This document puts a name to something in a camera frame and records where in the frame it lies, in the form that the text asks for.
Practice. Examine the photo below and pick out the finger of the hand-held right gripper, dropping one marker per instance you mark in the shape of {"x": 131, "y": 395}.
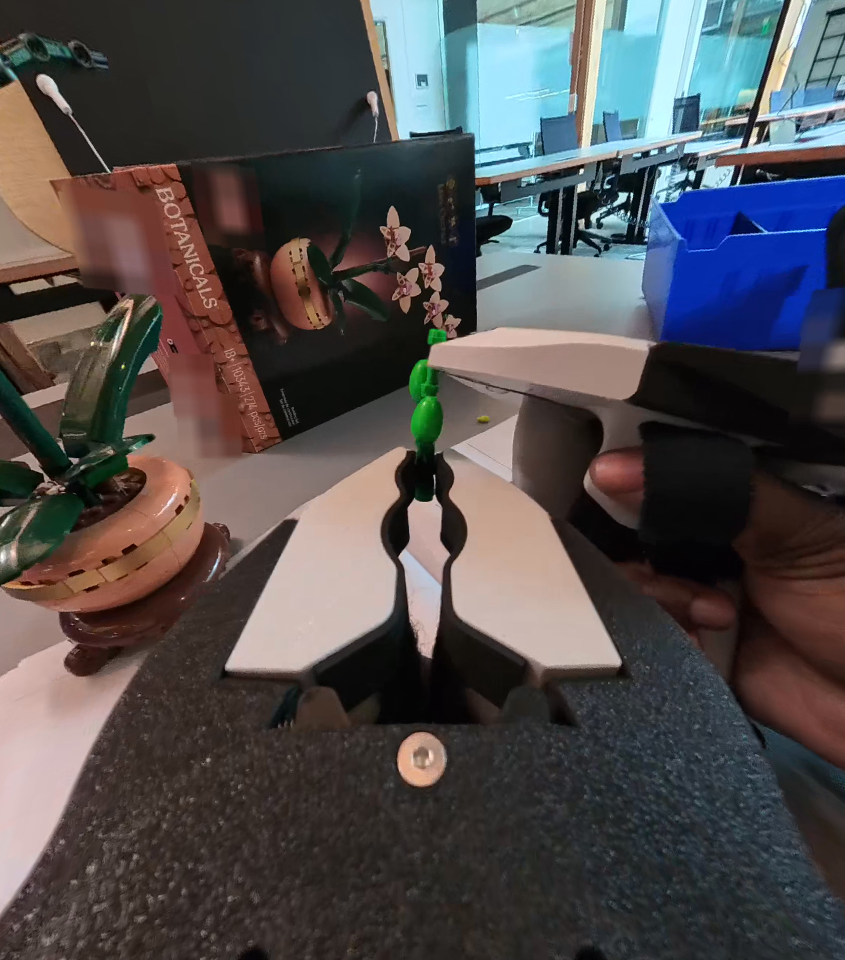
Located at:
{"x": 542, "y": 364}

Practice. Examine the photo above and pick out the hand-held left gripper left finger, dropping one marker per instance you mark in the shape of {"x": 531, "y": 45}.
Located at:
{"x": 317, "y": 585}

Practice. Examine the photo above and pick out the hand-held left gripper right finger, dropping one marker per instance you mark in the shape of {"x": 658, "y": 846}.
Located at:
{"x": 520, "y": 585}

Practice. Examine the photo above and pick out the green brick stem assembly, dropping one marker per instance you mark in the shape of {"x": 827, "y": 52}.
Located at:
{"x": 426, "y": 420}

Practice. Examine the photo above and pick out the grey desk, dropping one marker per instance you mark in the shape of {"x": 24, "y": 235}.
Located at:
{"x": 542, "y": 300}

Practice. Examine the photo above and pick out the person's right hand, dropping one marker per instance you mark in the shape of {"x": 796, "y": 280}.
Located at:
{"x": 827, "y": 622}

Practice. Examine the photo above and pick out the blue plastic bin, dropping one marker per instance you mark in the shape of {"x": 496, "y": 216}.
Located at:
{"x": 730, "y": 285}

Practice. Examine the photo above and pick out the toy brick orchid in pot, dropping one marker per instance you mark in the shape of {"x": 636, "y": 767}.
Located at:
{"x": 130, "y": 517}

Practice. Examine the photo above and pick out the long wooden office table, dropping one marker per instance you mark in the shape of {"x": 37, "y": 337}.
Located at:
{"x": 580, "y": 157}

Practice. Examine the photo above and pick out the black office chair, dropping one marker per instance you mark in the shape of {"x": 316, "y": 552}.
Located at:
{"x": 561, "y": 150}

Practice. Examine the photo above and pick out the dark brick set box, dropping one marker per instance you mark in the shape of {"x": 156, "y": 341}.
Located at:
{"x": 317, "y": 247}

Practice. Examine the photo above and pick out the white-tipped pin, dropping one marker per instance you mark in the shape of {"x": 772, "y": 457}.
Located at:
{"x": 51, "y": 90}
{"x": 373, "y": 99}

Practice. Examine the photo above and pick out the white instruction booklet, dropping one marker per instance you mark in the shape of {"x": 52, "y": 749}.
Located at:
{"x": 17, "y": 787}

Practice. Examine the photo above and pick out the black board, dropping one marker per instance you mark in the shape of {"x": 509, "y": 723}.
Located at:
{"x": 205, "y": 67}

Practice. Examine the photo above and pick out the tan plywood chair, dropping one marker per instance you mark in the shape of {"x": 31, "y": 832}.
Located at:
{"x": 2, "y": 150}

